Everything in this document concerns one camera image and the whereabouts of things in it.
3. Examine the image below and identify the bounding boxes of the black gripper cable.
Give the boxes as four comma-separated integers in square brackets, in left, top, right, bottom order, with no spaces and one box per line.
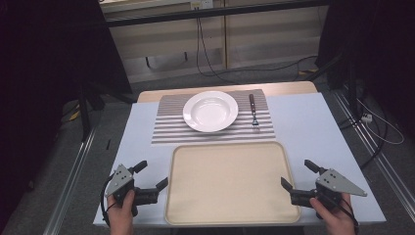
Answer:
[336,194,360,233]
[100,175,117,227]

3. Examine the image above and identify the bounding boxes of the black curtain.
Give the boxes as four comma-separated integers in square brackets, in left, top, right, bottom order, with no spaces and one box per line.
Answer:
[315,0,415,140]
[0,0,133,226]

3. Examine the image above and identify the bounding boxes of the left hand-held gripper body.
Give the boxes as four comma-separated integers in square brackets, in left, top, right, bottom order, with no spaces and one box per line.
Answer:
[104,164,161,217]

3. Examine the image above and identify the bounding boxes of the white floor cable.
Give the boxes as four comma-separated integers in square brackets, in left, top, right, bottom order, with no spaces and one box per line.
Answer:
[355,97,406,146]

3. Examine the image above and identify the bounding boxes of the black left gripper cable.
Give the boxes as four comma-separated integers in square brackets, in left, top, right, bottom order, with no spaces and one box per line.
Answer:
[100,175,117,227]

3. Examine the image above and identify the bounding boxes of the metal floor rail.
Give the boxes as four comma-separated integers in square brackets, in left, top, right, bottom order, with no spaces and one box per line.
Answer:
[332,89,415,214]
[42,125,98,235]

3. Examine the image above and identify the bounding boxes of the light wooden cabinet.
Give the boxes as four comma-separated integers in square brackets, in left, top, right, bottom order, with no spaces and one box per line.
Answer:
[98,0,330,84]

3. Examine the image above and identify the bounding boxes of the black floor cable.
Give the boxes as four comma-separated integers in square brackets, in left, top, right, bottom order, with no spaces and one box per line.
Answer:
[338,104,390,170]

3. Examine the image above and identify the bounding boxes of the person's right hand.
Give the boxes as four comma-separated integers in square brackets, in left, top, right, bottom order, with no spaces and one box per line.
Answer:
[308,192,357,235]

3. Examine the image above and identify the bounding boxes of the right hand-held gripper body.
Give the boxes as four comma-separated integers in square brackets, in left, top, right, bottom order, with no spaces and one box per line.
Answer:
[289,167,368,220]

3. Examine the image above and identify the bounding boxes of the black stand legs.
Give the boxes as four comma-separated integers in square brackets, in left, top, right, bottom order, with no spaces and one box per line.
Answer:
[76,79,139,143]

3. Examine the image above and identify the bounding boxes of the long black hanging cable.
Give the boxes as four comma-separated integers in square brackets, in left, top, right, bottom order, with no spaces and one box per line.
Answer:
[195,9,319,85]

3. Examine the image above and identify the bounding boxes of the fork with brown handle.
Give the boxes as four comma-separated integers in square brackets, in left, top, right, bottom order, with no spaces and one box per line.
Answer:
[249,93,261,133]

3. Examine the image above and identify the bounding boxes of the person's left hand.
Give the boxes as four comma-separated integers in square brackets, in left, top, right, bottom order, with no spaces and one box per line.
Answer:
[106,189,137,235]

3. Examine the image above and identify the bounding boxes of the white table cover sheet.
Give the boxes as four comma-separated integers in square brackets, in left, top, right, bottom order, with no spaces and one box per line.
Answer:
[92,92,388,228]

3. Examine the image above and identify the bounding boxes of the white wall socket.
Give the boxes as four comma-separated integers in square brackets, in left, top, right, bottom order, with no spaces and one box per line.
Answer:
[190,0,215,11]

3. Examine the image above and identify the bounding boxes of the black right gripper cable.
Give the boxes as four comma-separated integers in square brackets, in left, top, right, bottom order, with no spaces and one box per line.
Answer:
[336,194,360,233]

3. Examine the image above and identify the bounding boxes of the white deep plate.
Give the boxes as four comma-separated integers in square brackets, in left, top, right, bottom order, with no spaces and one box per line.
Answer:
[182,90,240,133]

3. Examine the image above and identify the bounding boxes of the grey striped placemat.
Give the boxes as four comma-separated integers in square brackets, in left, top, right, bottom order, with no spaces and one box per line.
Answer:
[151,88,276,145]

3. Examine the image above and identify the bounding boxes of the beige plastic tray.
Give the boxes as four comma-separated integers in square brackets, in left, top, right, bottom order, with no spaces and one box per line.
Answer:
[164,141,301,226]

